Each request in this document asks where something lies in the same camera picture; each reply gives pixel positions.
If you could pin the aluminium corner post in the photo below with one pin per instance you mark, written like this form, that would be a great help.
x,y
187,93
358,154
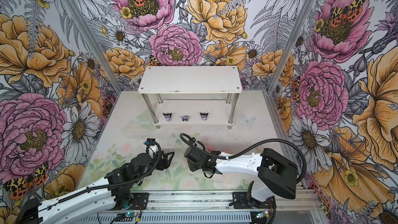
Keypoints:
x,y
74,10
301,17

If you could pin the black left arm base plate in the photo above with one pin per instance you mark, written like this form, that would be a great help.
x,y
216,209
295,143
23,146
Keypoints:
x,y
139,201

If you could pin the grey slotted cable duct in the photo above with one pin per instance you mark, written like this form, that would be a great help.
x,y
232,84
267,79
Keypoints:
x,y
171,218

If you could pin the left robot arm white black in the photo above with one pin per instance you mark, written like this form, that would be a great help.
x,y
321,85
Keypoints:
x,y
110,192

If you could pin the white two-tier shelf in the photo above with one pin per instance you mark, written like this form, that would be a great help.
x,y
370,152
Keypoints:
x,y
191,90

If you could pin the purple black-eared figure toy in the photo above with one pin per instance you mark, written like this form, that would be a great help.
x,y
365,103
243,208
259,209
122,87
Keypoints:
x,y
168,116

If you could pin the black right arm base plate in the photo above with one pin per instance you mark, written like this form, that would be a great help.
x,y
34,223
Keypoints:
x,y
242,200

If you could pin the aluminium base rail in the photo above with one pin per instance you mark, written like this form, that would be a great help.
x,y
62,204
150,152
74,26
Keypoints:
x,y
218,200

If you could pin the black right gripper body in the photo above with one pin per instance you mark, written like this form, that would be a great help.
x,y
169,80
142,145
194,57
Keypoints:
x,y
193,167

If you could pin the aluminium corner post left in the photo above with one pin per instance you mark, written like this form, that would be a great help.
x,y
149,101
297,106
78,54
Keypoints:
x,y
74,10

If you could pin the aluminium corner post right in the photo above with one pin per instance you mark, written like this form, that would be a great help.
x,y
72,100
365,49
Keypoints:
x,y
301,17

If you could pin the black purple figure toy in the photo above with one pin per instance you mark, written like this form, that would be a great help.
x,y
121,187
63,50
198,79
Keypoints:
x,y
204,116

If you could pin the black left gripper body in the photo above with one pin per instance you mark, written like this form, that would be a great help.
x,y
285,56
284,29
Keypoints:
x,y
148,171

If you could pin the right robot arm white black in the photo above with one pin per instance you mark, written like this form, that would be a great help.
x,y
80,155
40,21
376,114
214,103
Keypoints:
x,y
276,175

